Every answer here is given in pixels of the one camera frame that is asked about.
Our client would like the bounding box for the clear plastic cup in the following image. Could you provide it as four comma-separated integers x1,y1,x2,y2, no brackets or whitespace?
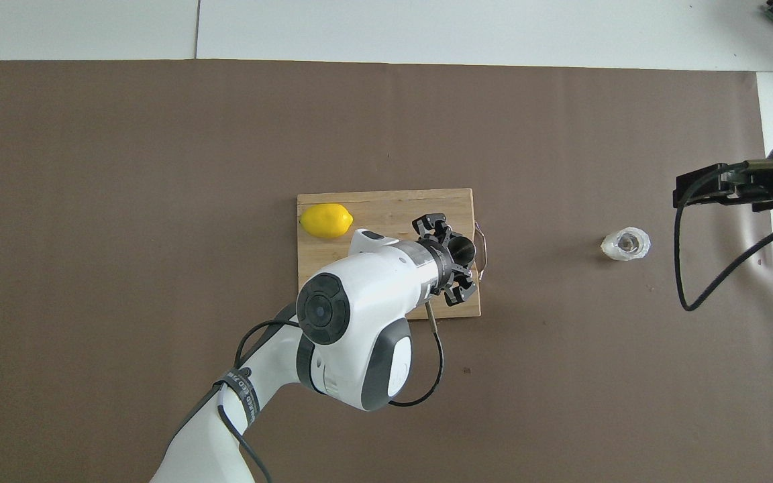
601,227,652,262

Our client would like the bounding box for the steel double jigger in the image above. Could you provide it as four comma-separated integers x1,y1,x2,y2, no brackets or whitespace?
449,236,478,264

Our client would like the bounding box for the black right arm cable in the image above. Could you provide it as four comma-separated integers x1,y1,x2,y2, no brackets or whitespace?
673,158,773,313

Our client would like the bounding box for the yellow lemon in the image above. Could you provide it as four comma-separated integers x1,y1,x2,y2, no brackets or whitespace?
299,203,354,239

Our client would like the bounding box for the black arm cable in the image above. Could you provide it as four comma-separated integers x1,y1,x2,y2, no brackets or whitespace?
673,158,773,313
217,301,445,483

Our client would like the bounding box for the wooden cutting board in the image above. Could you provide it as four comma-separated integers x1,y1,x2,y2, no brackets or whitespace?
297,188,488,320

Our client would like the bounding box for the brown paper table mat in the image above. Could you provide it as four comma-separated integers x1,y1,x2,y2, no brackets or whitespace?
0,59,773,483

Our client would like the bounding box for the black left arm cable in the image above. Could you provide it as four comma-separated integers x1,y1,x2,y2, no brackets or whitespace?
217,301,445,483

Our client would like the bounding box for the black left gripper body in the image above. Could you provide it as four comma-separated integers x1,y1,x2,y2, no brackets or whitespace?
433,236,461,296

